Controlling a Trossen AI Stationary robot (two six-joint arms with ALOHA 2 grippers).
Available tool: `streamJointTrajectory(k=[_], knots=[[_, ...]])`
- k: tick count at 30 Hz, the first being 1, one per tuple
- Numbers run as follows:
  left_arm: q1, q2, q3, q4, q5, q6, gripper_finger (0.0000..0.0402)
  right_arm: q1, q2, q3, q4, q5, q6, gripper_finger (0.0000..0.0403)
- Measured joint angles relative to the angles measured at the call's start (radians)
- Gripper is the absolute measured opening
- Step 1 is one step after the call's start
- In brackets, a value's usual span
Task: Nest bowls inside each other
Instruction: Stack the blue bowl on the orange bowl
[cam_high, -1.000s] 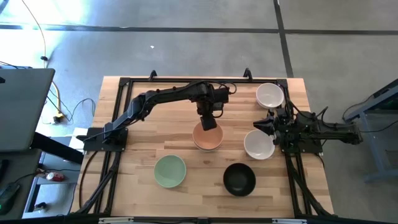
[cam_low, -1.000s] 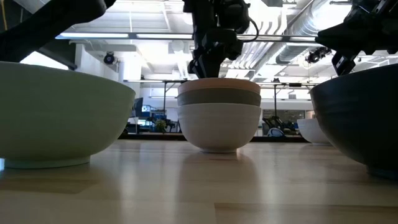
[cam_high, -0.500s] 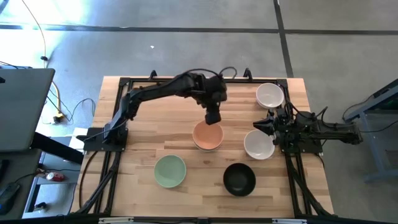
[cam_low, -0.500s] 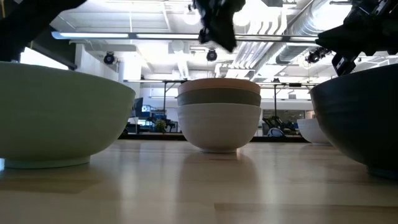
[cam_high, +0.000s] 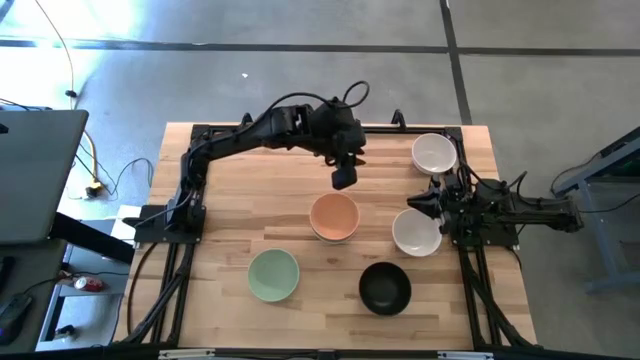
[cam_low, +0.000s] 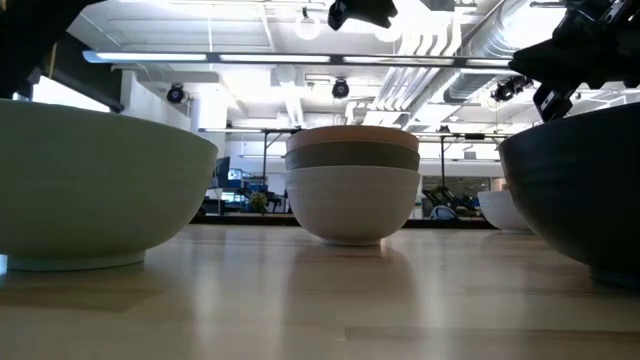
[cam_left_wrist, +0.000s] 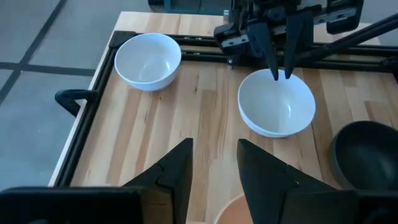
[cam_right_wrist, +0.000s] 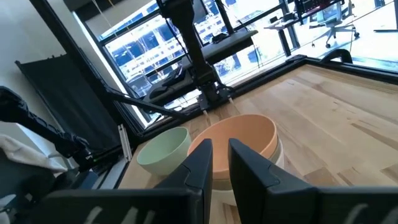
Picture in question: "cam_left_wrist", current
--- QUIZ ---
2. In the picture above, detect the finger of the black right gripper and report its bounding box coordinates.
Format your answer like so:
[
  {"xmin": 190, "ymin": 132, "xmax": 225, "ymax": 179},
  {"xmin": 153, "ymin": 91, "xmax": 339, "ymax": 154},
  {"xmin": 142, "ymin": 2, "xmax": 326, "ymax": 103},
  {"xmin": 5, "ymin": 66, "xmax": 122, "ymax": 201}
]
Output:
[
  {"xmin": 247, "ymin": 22, "xmax": 280, "ymax": 82},
  {"xmin": 284, "ymin": 11, "xmax": 314, "ymax": 80}
]

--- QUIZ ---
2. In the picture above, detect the black corner bracket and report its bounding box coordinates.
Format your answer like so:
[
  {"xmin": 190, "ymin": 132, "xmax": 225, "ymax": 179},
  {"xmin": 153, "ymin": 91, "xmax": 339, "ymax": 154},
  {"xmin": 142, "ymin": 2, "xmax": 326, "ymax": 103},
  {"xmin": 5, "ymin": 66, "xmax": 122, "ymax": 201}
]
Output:
[{"xmin": 108, "ymin": 30, "xmax": 137, "ymax": 49}]

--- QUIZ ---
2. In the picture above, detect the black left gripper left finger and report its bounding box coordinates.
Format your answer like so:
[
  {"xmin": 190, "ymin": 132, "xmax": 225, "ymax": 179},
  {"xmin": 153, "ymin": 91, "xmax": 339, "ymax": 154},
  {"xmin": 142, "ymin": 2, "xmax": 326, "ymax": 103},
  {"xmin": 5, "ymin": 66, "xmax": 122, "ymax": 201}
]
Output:
[{"xmin": 123, "ymin": 138, "xmax": 194, "ymax": 224}]

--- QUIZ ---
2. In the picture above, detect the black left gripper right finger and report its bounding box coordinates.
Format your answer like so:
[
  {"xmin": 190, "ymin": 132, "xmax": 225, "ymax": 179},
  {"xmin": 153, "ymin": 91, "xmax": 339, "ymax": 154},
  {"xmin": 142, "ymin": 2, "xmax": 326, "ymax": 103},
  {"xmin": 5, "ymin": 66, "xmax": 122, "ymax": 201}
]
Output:
[{"xmin": 236, "ymin": 139, "xmax": 358, "ymax": 224}]

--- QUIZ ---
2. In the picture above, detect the black curved bracket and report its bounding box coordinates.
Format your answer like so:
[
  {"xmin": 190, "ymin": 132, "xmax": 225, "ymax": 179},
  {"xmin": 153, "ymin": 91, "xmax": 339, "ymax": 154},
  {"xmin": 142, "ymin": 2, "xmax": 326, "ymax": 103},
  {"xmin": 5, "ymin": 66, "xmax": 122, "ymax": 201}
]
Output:
[{"xmin": 54, "ymin": 89, "xmax": 100, "ymax": 118}]

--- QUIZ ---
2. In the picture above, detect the short black table frame rail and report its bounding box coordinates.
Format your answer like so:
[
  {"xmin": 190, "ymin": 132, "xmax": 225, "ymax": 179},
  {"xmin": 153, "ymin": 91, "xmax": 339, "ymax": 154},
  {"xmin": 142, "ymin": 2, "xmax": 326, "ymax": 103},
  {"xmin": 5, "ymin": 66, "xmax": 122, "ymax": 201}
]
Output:
[{"xmin": 133, "ymin": 32, "xmax": 398, "ymax": 74}]

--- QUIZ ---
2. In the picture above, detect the white bowl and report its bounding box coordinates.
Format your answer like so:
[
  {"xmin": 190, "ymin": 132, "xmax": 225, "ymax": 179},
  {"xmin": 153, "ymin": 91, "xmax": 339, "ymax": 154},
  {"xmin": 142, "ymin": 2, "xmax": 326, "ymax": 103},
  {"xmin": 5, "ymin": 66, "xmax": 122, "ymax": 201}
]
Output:
[
  {"xmin": 114, "ymin": 32, "xmax": 182, "ymax": 92},
  {"xmin": 237, "ymin": 68, "xmax": 317, "ymax": 139}
]

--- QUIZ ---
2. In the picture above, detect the orange bowl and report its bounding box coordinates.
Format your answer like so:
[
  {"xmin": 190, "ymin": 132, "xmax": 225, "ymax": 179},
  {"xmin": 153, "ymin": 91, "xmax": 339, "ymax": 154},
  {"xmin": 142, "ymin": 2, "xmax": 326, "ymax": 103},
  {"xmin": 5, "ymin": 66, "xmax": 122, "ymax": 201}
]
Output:
[{"xmin": 213, "ymin": 193, "xmax": 254, "ymax": 224}]

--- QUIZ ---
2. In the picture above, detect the black bowl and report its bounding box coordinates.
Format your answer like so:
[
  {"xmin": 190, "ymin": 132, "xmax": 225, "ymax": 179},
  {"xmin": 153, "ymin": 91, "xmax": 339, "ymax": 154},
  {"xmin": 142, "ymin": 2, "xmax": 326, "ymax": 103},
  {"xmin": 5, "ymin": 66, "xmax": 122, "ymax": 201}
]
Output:
[{"xmin": 328, "ymin": 120, "xmax": 398, "ymax": 191}]

